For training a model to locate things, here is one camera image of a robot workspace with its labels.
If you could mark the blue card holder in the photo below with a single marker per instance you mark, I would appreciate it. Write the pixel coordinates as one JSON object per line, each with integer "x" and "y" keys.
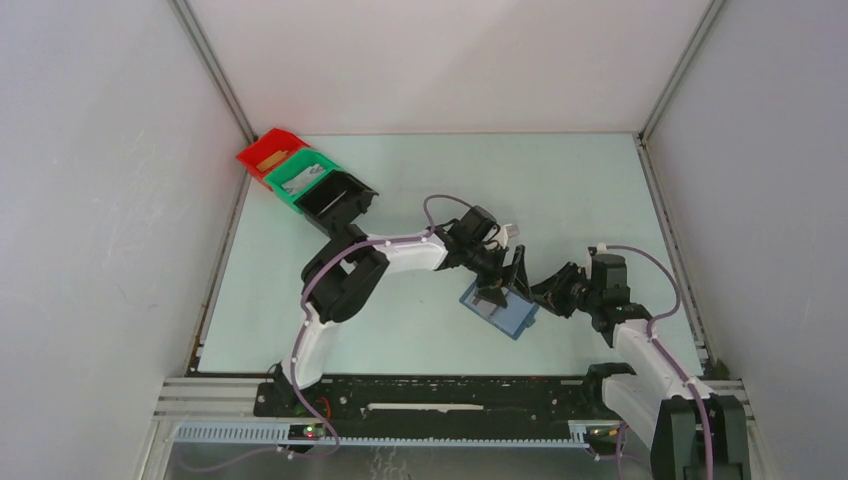
{"x": 512, "y": 320}

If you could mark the grey card in green bin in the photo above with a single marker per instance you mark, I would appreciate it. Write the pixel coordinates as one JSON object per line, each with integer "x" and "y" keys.
{"x": 304, "y": 179}

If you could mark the red plastic bin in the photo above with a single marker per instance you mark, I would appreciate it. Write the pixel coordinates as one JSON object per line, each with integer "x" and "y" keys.
{"x": 273, "y": 140}

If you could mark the green plastic bin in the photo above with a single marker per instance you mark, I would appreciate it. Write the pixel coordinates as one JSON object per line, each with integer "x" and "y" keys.
{"x": 294, "y": 165}

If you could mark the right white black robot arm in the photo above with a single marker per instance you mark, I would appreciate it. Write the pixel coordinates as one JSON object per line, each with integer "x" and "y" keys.
{"x": 692, "y": 431}

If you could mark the orange card in red bin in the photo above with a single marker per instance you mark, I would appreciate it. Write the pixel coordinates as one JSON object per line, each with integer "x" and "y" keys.
{"x": 272, "y": 160}

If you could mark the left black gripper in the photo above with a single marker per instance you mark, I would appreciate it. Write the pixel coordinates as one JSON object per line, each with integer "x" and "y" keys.
{"x": 493, "y": 292}

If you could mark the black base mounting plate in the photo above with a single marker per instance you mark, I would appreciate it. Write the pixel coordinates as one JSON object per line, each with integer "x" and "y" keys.
{"x": 443, "y": 406}

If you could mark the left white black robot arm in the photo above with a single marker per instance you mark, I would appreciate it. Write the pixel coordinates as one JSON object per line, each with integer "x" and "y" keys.
{"x": 340, "y": 279}

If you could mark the grey slotted cable duct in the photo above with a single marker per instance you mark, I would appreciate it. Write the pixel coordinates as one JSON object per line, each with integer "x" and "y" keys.
{"x": 283, "y": 434}

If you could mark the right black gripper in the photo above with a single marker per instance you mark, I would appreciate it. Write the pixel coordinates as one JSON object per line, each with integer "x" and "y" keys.
{"x": 547, "y": 292}

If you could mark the black plastic bin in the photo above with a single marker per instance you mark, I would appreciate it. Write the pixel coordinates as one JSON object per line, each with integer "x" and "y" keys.
{"x": 336, "y": 200}

